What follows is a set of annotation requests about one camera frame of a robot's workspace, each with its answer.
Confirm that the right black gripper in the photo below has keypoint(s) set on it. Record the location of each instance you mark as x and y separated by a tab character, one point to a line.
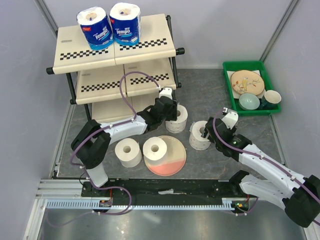
232	131

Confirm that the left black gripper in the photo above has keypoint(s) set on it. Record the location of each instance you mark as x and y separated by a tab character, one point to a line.
173	115

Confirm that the plain white roll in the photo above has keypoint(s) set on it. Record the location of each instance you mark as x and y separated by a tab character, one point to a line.
155	151
128	152

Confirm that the beige plate with bird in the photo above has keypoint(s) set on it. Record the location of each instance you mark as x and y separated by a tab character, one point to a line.
245	81

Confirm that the light teal ceramic bowl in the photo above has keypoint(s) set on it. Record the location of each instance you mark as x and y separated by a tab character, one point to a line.
249	101

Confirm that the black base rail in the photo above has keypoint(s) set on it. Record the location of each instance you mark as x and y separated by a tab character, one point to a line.
179	192

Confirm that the white roll with pink core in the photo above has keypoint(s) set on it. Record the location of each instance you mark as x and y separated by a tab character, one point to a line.
196	140

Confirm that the green plastic bin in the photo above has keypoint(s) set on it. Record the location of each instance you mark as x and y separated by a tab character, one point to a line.
229	67

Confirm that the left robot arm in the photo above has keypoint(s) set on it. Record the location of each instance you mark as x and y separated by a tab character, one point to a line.
92	142

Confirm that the dark teal mug white inside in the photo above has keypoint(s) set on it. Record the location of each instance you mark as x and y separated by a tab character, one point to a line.
270	100

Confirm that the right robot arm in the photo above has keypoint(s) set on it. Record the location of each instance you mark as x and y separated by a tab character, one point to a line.
296	194

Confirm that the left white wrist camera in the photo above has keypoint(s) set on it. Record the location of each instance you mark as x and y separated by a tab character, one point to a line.
166	91

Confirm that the beige and pink plate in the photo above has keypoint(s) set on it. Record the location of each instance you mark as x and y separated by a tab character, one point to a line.
176	158

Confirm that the blue paper towel roll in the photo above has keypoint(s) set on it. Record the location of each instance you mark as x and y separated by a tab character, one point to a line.
125	19

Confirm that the beige three-tier shelf rack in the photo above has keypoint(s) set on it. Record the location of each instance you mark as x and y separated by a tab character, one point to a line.
104	80

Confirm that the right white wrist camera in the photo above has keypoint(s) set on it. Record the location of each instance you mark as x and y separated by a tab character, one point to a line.
230	118

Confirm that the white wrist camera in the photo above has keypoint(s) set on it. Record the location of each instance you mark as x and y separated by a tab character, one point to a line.
166	91
230	118

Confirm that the white roll with dotted print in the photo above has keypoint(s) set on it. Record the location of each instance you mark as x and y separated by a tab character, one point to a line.
180	124

